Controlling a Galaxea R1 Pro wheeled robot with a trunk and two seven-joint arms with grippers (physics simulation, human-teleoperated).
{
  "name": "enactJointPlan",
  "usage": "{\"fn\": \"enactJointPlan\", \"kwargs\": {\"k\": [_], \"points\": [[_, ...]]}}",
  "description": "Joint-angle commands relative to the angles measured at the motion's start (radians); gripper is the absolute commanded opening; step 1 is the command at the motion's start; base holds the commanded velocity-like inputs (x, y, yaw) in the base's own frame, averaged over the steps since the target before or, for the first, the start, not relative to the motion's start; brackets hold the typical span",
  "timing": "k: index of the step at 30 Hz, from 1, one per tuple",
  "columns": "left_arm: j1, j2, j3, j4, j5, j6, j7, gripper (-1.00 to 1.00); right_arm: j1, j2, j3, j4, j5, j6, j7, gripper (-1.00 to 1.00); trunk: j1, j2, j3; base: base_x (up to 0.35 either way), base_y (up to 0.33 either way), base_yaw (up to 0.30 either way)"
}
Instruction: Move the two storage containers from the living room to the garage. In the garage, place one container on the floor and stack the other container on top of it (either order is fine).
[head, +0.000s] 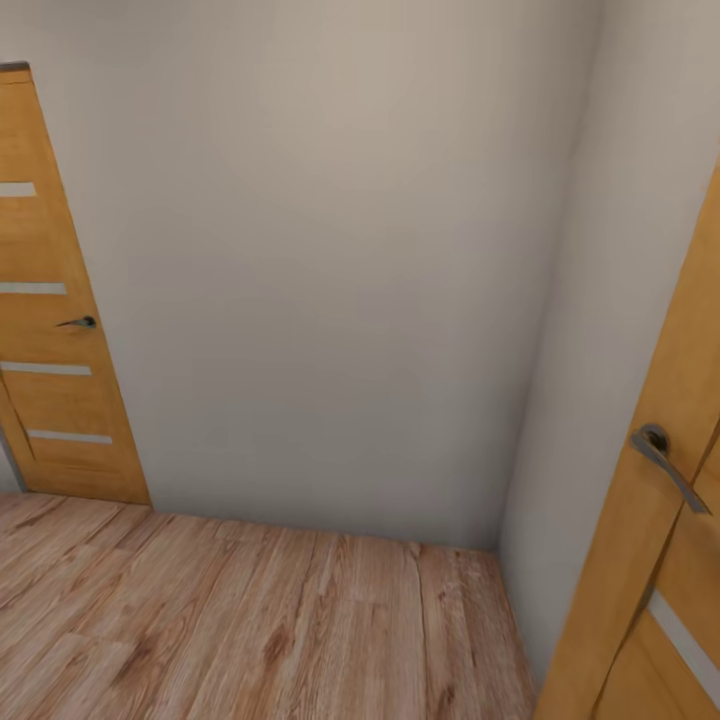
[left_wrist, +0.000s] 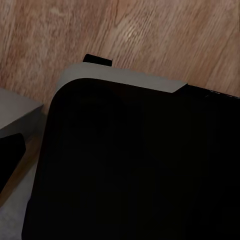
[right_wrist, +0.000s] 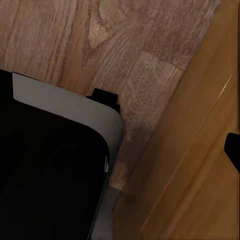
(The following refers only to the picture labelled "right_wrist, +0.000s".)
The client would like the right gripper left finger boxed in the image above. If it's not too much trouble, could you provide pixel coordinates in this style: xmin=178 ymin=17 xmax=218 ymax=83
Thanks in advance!
xmin=0 ymin=133 xmax=26 ymax=193

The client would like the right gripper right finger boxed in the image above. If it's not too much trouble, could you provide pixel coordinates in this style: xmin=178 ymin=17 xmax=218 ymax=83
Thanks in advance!
xmin=224 ymin=133 xmax=240 ymax=173

